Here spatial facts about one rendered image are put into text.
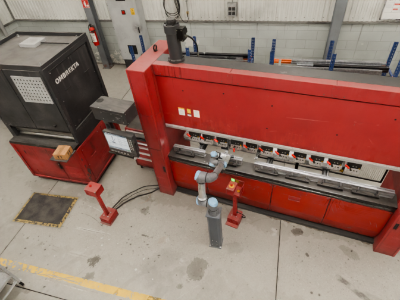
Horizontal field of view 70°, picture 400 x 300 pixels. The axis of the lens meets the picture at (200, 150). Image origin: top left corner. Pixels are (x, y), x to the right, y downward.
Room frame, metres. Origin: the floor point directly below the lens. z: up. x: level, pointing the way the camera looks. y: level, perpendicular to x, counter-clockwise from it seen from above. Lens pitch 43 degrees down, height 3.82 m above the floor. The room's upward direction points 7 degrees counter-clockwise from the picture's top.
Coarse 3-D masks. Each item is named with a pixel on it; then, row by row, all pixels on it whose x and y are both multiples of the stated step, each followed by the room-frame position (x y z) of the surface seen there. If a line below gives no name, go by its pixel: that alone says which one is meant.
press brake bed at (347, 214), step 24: (192, 168) 2.91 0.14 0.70; (192, 192) 2.98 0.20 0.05; (216, 192) 2.77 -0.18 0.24; (264, 192) 2.43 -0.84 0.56; (288, 192) 2.29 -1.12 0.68; (312, 192) 2.17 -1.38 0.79; (288, 216) 2.32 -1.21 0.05; (312, 216) 2.13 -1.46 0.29; (336, 216) 2.01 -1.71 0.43; (360, 216) 1.90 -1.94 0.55; (384, 216) 1.79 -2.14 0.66; (360, 240) 1.84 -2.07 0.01
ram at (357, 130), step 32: (160, 96) 3.17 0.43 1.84; (192, 96) 2.97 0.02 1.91; (224, 96) 2.79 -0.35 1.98; (256, 96) 2.63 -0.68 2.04; (288, 96) 2.48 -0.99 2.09; (320, 96) 2.35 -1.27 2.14; (192, 128) 2.99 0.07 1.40; (224, 128) 2.79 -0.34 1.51; (256, 128) 2.62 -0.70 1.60; (288, 128) 2.46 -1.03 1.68; (320, 128) 2.31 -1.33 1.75; (352, 128) 2.18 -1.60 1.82; (384, 128) 2.06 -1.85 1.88; (384, 160) 2.00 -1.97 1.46
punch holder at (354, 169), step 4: (348, 164) 2.14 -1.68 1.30; (352, 164) 2.12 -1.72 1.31; (356, 164) 2.10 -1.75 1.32; (360, 164) 2.09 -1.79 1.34; (352, 168) 2.11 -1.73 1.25; (356, 168) 2.10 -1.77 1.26; (360, 168) 2.08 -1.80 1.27; (348, 172) 2.12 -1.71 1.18; (352, 172) 2.10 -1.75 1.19; (356, 172) 2.09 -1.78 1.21
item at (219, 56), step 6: (192, 54) 5.14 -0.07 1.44; (204, 54) 5.07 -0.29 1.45; (210, 54) 5.01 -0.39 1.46; (216, 54) 4.98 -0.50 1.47; (222, 54) 4.94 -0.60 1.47; (228, 54) 4.90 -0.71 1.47; (234, 54) 4.87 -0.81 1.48; (240, 54) 4.86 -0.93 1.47; (246, 54) 4.82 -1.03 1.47; (234, 60) 4.67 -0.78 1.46; (240, 60) 4.64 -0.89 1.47; (246, 60) 4.61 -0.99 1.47
